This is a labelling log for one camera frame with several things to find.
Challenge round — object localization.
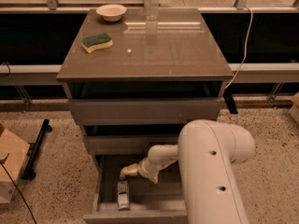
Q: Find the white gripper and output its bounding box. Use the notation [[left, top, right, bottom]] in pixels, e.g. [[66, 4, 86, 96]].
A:
[[120, 158, 159, 184]]

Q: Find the clear plastic water bottle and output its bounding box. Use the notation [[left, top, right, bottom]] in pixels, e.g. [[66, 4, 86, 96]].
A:
[[117, 180, 130, 210]]

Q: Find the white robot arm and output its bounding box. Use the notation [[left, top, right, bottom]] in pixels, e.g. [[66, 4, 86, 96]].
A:
[[120, 119, 255, 224]]

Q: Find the grey middle drawer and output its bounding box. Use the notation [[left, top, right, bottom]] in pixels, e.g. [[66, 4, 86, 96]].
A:
[[83, 134, 178, 155]]

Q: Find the grey open bottom drawer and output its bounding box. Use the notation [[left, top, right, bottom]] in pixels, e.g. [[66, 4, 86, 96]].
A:
[[83, 154, 188, 224]]

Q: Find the grey top drawer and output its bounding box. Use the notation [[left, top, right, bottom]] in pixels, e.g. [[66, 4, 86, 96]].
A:
[[69, 99, 221, 125]]

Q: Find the grey drawer cabinet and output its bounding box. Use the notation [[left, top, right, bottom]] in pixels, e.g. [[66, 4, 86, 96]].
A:
[[55, 7, 235, 224]]

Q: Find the tall clear bottle on counter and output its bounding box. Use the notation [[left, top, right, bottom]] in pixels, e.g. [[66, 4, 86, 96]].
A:
[[144, 0, 159, 21]]

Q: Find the black metal stand leg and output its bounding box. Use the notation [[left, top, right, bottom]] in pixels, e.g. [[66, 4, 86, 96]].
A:
[[21, 119, 52, 180]]

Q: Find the cardboard box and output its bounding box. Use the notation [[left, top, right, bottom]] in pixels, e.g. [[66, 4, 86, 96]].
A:
[[0, 124, 29, 203]]

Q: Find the green yellow sponge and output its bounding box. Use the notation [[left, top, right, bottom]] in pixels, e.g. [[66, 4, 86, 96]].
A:
[[81, 33, 113, 53]]

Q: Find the white ceramic bowl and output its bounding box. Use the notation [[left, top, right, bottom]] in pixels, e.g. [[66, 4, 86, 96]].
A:
[[96, 4, 127, 22]]

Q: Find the black cable on floor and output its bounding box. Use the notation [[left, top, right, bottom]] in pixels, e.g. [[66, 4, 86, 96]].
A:
[[0, 161, 37, 224]]

